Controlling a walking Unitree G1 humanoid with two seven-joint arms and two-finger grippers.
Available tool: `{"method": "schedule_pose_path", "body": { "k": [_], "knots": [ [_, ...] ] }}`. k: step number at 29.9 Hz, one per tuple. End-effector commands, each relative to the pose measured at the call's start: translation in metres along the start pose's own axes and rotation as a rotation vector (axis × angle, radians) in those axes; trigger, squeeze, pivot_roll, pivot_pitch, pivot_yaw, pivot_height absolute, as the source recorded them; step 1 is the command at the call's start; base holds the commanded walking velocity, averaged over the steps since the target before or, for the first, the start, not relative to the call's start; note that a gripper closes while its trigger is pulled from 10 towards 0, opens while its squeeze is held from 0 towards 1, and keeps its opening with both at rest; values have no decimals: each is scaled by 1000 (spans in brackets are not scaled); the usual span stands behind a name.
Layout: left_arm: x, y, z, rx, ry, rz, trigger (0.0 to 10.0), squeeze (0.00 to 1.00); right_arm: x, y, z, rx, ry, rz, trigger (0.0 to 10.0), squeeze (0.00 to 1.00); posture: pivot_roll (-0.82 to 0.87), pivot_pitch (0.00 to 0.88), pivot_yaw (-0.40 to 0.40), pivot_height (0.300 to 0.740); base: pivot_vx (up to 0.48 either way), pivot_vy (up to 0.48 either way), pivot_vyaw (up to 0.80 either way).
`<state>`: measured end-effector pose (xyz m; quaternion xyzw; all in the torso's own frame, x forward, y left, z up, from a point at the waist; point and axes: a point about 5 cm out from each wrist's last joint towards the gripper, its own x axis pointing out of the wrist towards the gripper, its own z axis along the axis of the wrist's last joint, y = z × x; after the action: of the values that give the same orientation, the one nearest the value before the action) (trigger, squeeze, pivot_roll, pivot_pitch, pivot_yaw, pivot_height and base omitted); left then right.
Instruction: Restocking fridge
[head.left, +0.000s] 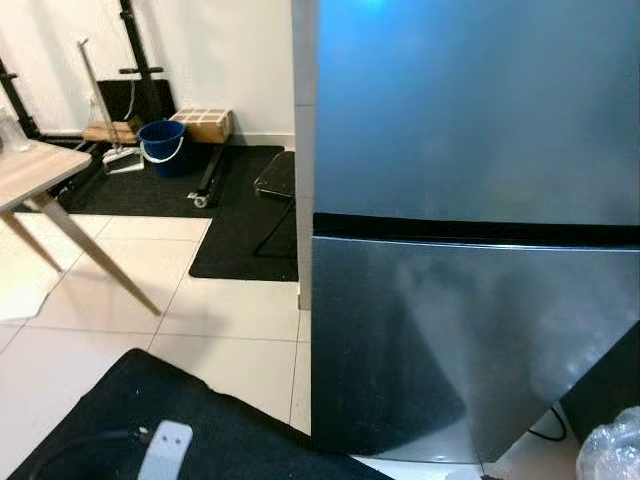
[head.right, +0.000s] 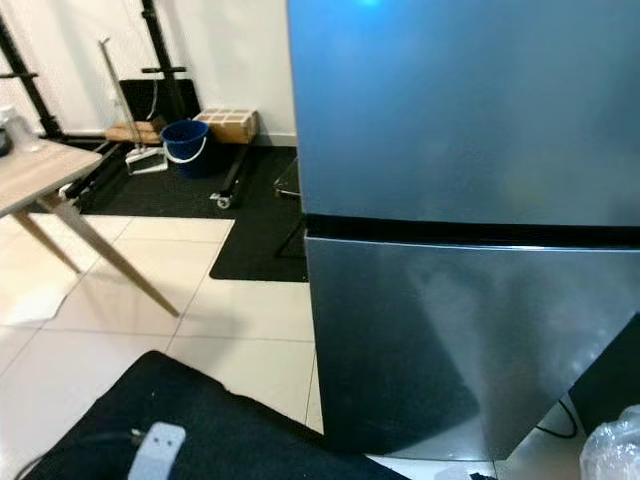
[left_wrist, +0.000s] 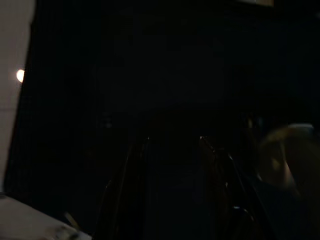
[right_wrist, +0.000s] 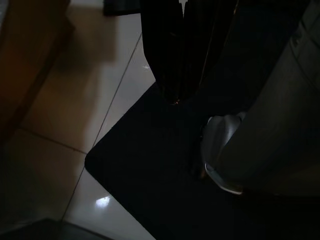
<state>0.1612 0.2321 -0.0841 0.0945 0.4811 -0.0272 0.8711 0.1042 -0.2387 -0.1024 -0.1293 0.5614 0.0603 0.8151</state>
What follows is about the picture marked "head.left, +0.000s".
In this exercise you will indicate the black folding chair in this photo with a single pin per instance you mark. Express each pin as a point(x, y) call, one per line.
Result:
point(277, 175)

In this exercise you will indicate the black leaning panel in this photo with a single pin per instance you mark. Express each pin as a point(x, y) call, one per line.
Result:
point(120, 100)

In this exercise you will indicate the clear bottle white cap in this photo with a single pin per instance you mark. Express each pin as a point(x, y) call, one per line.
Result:
point(10, 132)

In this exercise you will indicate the blue plastic bucket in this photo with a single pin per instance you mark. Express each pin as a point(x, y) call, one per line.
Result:
point(162, 150)

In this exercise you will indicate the light wooden table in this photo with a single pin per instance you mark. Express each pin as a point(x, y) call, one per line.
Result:
point(30, 170)

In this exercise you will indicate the clear plastic bag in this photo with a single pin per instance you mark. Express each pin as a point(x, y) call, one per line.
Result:
point(612, 445)

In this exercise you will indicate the taped cardboard box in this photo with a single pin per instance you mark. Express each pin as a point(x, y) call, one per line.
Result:
point(205, 124)

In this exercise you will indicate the black floor mat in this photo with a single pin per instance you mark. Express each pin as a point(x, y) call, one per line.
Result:
point(230, 430)
point(235, 250)

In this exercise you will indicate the fridge door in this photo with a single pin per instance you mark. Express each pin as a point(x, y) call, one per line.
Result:
point(450, 340)

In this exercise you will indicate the black metal rack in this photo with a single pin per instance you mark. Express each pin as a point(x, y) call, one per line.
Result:
point(133, 40)

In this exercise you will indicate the flat brown cardboard box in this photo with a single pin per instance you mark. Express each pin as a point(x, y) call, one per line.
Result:
point(98, 132)

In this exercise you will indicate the stainless steel fridge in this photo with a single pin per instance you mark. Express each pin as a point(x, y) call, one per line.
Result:
point(470, 110)

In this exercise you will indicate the black rubber gym mat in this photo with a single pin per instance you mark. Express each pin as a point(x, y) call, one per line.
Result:
point(140, 195)

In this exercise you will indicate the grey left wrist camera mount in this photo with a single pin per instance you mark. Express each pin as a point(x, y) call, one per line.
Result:
point(165, 452)

